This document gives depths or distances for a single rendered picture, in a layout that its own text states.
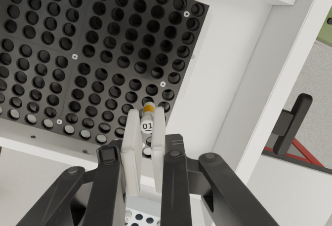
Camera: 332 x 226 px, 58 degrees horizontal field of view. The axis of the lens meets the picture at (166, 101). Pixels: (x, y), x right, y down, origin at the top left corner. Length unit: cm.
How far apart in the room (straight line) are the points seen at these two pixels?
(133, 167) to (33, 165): 39
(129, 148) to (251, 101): 20
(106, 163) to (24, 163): 39
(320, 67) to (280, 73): 110
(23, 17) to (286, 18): 26
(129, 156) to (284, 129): 21
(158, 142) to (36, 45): 19
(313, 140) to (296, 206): 92
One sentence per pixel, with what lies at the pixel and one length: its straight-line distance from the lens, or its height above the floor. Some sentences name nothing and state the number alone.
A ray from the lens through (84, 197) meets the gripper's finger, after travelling 17.
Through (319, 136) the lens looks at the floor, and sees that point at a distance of 151.
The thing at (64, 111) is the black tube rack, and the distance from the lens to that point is 33.
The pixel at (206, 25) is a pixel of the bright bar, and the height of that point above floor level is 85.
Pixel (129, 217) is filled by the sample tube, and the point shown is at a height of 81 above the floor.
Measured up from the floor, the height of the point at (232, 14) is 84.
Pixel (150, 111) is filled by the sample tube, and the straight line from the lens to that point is 25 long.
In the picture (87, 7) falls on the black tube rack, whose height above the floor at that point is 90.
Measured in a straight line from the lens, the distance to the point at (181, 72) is 31.
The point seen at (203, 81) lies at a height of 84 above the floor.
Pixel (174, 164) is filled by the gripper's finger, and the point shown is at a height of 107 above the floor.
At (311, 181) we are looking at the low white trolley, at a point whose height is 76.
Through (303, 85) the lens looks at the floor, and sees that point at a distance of 139.
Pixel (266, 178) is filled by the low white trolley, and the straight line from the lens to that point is 56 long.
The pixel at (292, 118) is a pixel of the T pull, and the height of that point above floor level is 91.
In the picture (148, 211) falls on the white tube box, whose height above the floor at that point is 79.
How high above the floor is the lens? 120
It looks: 72 degrees down
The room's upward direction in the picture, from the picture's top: 175 degrees clockwise
